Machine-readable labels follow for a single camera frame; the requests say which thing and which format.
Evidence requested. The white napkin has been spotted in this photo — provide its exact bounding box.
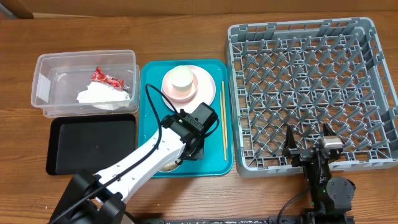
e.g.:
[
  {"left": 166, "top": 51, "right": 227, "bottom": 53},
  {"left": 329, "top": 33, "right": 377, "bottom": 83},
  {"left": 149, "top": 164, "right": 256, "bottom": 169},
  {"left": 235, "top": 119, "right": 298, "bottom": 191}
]
[{"left": 76, "top": 82, "right": 131, "bottom": 111}]

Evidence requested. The black plastic tray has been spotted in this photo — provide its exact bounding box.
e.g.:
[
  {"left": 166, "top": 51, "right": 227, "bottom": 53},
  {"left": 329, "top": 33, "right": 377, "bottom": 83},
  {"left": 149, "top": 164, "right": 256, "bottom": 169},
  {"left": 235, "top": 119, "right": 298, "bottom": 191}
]
[{"left": 45, "top": 114, "right": 136, "bottom": 175}]

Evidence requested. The white cup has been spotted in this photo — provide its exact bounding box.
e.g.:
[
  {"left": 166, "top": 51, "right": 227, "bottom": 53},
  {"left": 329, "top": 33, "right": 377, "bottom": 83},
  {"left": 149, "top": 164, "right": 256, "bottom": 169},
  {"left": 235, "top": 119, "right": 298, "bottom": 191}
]
[{"left": 169, "top": 65, "right": 194, "bottom": 91}]

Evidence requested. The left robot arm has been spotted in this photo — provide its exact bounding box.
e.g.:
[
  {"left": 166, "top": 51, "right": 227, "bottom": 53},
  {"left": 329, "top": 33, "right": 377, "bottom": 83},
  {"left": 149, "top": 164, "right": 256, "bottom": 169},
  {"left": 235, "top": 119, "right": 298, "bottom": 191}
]
[{"left": 50, "top": 111, "right": 220, "bottom": 223}]

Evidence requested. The red snack wrapper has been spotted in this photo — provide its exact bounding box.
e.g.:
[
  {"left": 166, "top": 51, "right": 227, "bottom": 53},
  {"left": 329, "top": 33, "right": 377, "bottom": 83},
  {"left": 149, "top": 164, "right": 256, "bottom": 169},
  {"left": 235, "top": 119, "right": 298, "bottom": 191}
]
[{"left": 91, "top": 67, "right": 124, "bottom": 91}]

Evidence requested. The clear plastic storage bin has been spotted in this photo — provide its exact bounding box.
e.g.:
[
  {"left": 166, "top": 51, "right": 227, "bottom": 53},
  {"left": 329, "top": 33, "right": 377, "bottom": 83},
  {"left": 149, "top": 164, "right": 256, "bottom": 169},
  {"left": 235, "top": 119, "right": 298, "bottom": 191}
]
[{"left": 31, "top": 50, "right": 141, "bottom": 118}]

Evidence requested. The grey bowl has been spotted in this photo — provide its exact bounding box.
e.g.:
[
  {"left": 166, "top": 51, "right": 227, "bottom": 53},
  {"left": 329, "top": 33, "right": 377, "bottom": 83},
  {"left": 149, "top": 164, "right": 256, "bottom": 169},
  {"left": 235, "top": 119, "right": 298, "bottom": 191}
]
[{"left": 160, "top": 159, "right": 182, "bottom": 172}]

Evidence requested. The large pink plate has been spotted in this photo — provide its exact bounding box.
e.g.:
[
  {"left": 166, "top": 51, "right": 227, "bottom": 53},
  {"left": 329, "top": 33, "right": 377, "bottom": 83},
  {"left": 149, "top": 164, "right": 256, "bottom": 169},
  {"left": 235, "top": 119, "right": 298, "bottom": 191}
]
[{"left": 161, "top": 65, "right": 216, "bottom": 113}]

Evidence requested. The grey plastic dish rack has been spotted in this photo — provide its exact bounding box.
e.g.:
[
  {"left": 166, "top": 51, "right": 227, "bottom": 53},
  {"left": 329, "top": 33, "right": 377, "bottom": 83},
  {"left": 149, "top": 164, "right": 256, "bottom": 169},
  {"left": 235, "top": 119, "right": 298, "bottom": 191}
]
[{"left": 226, "top": 17, "right": 397, "bottom": 178}]

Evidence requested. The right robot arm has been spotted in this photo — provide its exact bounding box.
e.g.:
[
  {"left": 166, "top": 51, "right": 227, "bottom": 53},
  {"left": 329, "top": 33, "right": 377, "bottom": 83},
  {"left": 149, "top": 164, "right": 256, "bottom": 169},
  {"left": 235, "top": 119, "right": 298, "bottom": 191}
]
[{"left": 276, "top": 124, "right": 356, "bottom": 223}]

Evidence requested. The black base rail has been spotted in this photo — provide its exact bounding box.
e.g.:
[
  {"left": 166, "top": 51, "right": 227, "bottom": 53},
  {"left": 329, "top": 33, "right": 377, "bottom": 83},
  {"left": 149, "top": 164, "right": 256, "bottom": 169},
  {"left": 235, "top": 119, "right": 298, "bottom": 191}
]
[{"left": 137, "top": 215, "right": 305, "bottom": 224}]

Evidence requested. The teal plastic serving tray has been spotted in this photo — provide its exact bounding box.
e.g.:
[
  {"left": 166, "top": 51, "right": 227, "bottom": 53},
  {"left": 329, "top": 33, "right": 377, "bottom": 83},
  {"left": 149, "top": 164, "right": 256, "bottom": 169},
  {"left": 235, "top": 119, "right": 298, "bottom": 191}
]
[{"left": 137, "top": 59, "right": 234, "bottom": 178}]

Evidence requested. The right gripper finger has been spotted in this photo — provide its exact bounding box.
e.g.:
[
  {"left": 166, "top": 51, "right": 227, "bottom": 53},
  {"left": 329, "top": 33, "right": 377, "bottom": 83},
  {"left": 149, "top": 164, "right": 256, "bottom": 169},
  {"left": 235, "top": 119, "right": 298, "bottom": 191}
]
[
  {"left": 323, "top": 123, "right": 336, "bottom": 136},
  {"left": 283, "top": 125, "right": 297, "bottom": 151}
]

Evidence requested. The small pink plate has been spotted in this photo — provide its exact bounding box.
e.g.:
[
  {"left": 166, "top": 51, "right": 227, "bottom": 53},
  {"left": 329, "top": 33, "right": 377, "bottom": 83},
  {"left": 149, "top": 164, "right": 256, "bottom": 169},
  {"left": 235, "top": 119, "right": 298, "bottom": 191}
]
[{"left": 162, "top": 70, "right": 198, "bottom": 102}]

